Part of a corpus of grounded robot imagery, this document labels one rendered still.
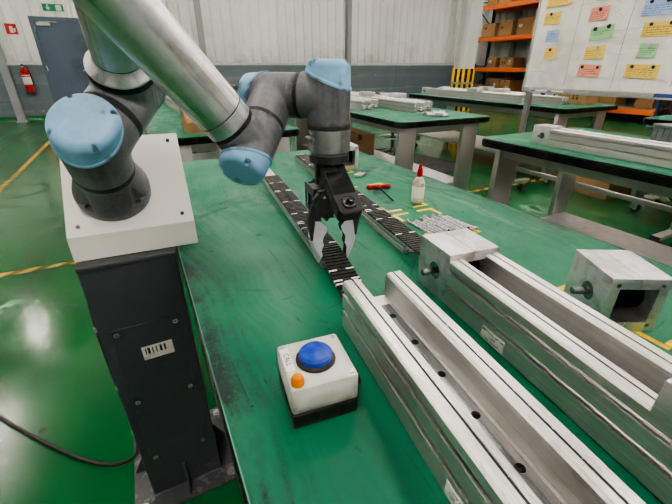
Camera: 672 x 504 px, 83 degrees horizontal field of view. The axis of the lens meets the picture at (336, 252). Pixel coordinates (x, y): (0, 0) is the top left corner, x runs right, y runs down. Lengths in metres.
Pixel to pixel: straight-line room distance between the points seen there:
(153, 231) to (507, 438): 0.78
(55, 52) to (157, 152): 10.41
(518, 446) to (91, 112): 0.79
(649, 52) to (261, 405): 3.37
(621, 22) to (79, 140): 3.45
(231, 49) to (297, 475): 11.42
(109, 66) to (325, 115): 0.38
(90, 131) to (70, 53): 10.60
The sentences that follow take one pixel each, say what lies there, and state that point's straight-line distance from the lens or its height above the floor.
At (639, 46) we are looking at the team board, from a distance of 3.58.
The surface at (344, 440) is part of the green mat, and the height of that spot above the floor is 0.78.
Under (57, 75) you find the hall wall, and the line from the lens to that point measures 11.42.
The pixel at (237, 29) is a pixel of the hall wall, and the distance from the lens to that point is 11.72.
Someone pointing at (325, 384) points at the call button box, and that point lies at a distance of 0.44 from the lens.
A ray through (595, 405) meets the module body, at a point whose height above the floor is 0.82.
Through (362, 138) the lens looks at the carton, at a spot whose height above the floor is 0.42.
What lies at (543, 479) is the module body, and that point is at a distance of 0.43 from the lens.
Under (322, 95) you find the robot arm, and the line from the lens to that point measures 0.66.
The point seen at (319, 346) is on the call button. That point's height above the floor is 0.85.
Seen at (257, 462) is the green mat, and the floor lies 0.78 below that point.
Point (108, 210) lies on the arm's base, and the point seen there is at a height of 0.89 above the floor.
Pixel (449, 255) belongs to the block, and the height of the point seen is 0.87.
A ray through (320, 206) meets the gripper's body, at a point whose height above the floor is 0.92.
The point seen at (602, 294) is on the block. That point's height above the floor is 0.84.
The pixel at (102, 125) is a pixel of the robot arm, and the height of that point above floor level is 1.06.
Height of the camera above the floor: 1.16
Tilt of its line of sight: 26 degrees down
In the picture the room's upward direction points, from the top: straight up
